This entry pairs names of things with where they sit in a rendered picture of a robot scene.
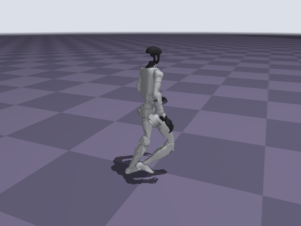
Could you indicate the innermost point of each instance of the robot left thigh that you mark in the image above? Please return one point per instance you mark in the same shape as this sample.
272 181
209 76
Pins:
147 128

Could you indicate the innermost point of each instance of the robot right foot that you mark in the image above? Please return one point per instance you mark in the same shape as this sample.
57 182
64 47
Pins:
146 168

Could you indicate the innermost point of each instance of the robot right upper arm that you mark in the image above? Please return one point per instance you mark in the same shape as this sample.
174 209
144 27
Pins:
158 76

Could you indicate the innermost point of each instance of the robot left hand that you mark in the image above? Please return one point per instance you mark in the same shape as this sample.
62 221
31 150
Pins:
163 99

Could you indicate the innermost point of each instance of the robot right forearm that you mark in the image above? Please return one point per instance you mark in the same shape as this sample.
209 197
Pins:
159 106

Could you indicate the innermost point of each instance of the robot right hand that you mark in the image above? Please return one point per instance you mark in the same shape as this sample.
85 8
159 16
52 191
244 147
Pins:
168 123

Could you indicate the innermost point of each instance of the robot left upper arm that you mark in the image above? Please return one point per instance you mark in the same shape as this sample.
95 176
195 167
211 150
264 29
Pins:
138 86

